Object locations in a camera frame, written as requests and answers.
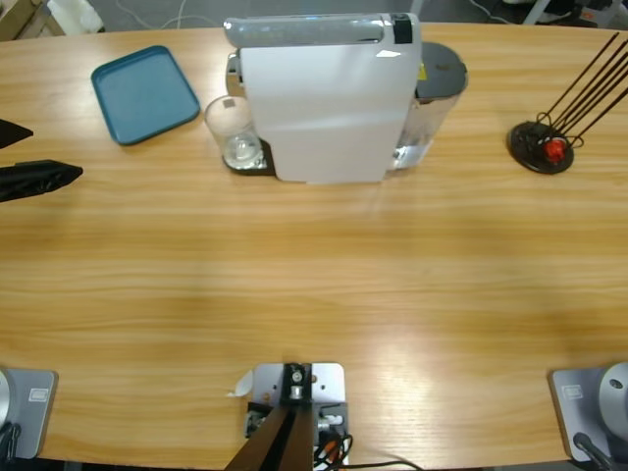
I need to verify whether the grey floor cable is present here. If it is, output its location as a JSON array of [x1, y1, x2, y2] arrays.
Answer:
[[468, 0, 514, 25]]

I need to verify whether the white furniture leg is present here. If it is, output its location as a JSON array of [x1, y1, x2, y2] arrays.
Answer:
[[520, 0, 553, 26]]

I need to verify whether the white mount block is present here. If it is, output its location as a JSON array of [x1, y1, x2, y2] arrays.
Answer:
[[250, 361, 346, 408]]

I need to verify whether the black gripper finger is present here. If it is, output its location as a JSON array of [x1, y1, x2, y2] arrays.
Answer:
[[0, 159, 84, 204], [0, 119, 34, 149]]

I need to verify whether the teal plastic tray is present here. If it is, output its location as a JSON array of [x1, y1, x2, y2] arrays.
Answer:
[[90, 44, 202, 147]]

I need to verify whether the black clamp with connectors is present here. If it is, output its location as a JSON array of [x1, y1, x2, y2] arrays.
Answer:
[[243, 400, 350, 440]]

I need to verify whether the black base cable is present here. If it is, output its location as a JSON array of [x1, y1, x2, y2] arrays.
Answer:
[[0, 422, 22, 461], [572, 432, 617, 471]]

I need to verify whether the clear glass cup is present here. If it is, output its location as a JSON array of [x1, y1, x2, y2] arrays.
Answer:
[[203, 95, 264, 171]]

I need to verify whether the orange and black cable bundle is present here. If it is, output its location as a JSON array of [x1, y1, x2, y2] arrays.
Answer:
[[313, 434, 354, 471]]

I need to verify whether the thin black cable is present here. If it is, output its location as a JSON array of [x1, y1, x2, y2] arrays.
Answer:
[[342, 458, 426, 471]]

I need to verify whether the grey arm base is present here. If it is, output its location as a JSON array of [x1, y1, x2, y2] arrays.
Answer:
[[548, 361, 628, 463], [0, 368, 59, 460]]

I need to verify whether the clear water tank black lid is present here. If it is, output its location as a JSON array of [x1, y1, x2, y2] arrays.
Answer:
[[387, 41, 470, 172]]

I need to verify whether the white tape scrap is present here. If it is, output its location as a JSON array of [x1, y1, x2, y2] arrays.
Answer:
[[226, 370, 255, 398]]

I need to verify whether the white capsule coffee machine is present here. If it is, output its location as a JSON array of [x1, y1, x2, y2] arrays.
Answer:
[[224, 12, 424, 186]]

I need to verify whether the white floor cable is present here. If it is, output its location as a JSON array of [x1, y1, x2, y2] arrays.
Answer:
[[117, 0, 232, 30]]

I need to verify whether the black capsule holder with rods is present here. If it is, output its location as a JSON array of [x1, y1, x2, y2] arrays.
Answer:
[[507, 31, 628, 177]]

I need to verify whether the white foam block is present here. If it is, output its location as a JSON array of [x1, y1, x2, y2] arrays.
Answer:
[[47, 0, 105, 33]]

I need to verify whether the cardboard box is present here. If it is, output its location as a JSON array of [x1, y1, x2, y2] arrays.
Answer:
[[0, 0, 65, 41]]

